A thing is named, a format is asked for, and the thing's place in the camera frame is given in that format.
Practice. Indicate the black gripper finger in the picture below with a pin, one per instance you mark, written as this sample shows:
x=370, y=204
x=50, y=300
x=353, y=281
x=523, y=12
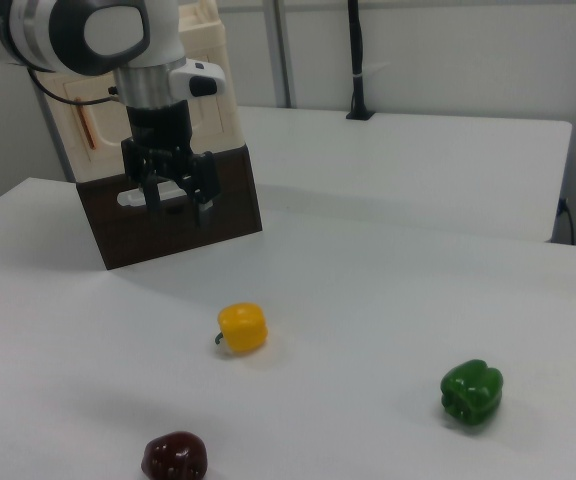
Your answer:
x=204, y=214
x=154, y=197

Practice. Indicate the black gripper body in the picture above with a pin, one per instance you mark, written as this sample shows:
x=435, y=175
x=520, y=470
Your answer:
x=160, y=125

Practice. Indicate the cream cabinet door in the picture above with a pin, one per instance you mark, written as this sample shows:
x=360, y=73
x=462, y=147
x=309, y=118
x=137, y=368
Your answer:
x=103, y=130

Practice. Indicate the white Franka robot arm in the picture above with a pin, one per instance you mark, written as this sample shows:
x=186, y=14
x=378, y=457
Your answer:
x=113, y=30

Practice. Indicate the cream plastic cabinet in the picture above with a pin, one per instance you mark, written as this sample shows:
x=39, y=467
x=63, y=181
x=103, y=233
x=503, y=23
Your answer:
x=208, y=75

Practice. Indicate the dark brown drawer unit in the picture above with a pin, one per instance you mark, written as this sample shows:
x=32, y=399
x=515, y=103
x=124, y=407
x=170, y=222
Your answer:
x=168, y=240

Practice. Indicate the yellow bell pepper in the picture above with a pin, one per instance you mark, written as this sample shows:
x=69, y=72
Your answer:
x=244, y=327

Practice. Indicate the dark red bell pepper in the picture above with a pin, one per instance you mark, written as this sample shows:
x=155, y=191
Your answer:
x=175, y=456

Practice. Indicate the green bell pepper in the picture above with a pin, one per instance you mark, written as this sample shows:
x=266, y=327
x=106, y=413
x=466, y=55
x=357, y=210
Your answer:
x=472, y=392

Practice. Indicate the black camera pole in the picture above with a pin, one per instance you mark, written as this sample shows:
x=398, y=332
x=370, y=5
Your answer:
x=358, y=65

